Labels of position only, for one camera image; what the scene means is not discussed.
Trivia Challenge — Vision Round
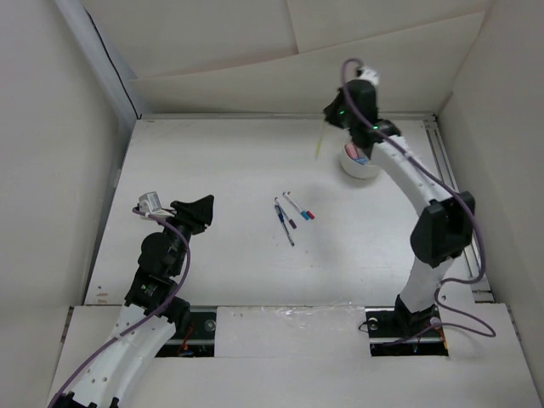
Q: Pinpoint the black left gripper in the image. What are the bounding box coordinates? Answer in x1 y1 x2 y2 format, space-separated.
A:
156 195 213 275

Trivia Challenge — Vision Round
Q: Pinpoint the yellow pen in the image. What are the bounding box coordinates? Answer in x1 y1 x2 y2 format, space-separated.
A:
314 127 326 161

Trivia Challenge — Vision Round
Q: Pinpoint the blue ballpoint pen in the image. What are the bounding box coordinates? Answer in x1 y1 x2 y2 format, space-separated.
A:
274 204 295 247

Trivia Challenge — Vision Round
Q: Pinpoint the purple marker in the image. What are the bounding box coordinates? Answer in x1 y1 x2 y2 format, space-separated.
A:
275 197 297 230

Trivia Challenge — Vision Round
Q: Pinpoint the blue capped white marker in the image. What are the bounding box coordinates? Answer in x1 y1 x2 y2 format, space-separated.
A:
282 192 310 220

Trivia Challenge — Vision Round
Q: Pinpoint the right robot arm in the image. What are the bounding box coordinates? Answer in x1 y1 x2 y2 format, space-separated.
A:
324 79 475 335

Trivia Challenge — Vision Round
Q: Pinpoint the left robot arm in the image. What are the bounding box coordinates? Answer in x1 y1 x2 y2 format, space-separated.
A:
49 193 214 407

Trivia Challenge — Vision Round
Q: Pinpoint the white round divided container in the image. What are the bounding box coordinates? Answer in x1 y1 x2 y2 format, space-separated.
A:
340 143 380 179

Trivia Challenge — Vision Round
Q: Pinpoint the red capped white marker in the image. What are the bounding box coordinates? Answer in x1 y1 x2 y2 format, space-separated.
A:
287 191 315 220

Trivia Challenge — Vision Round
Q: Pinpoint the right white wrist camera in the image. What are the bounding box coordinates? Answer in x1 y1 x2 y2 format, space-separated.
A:
356 65 380 87

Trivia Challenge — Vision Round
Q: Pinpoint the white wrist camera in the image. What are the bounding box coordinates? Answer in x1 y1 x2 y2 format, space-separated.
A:
356 65 380 87
137 191 162 214

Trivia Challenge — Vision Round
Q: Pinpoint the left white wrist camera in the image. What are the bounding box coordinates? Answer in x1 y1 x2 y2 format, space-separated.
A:
137 191 162 214

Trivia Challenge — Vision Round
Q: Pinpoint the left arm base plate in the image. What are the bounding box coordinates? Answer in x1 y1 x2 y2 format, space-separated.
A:
156 309 217 358

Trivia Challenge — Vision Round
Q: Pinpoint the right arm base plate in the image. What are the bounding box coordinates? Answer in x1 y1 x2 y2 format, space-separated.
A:
358 308 449 357

